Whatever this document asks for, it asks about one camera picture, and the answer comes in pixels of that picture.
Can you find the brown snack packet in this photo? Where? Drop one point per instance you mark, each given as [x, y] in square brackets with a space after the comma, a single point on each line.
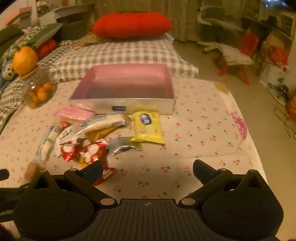
[34, 170]

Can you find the gold snack packet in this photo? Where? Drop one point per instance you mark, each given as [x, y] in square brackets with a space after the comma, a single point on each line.
[99, 134]

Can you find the blue plush toy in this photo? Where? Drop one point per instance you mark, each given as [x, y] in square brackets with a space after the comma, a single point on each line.
[7, 74]

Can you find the pink silver cardboard box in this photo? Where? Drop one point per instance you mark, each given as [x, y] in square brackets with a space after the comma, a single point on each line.
[126, 87]

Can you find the gold foil bags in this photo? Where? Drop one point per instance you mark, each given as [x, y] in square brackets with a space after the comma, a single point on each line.
[90, 40]

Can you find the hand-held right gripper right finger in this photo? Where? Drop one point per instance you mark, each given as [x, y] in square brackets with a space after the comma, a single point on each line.
[203, 171]

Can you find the wooden shelf unit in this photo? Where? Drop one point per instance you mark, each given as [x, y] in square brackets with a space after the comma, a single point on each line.
[272, 27]

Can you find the red shopping bag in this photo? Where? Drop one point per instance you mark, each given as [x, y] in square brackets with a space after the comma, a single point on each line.
[277, 55]

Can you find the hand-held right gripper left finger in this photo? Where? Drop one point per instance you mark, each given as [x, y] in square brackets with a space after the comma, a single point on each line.
[93, 171]

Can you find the grey office chair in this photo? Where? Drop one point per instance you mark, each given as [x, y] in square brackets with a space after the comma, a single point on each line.
[215, 23]

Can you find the red tomato plush pillow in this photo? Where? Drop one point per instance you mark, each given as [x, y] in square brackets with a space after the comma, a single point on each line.
[131, 24]

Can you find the pink snack packet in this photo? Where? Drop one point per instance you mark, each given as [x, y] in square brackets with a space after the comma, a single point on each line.
[72, 113]

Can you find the orange net bag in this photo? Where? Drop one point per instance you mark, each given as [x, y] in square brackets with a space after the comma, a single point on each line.
[291, 107]

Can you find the dark green cushion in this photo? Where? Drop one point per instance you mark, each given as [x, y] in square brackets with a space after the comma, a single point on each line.
[9, 34]

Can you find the grey checked pillow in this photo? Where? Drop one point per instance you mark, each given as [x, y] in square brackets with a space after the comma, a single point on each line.
[120, 55]

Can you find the white desk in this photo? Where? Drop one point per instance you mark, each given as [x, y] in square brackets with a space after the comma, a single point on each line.
[67, 14]

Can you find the cherry print bed sheet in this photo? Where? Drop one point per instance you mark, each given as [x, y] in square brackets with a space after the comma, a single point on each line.
[185, 139]

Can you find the crumpled paper sheet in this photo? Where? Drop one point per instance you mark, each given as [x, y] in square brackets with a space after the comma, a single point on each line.
[235, 55]

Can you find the yellow snack packet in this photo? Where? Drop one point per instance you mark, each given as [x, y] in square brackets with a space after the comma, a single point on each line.
[146, 127]

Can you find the small red plush cushion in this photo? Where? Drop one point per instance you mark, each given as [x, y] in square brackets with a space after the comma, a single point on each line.
[46, 48]

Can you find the long white blue snack packet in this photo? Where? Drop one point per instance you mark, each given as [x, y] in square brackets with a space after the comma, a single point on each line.
[104, 121]
[47, 143]

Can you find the red white snack packet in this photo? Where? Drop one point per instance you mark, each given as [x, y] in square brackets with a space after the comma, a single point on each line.
[87, 153]

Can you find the red plastic chair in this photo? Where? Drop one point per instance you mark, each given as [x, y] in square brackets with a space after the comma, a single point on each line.
[248, 45]

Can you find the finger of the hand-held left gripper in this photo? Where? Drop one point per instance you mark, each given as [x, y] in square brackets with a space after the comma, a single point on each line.
[13, 193]
[3, 175]

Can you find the green embroidered pillow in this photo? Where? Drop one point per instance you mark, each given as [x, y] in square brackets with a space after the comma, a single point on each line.
[34, 37]

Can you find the silver snack packet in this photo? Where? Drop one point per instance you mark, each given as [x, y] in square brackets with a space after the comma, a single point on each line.
[122, 144]

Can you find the white plastic bag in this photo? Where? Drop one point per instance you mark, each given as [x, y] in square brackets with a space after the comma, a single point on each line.
[272, 76]

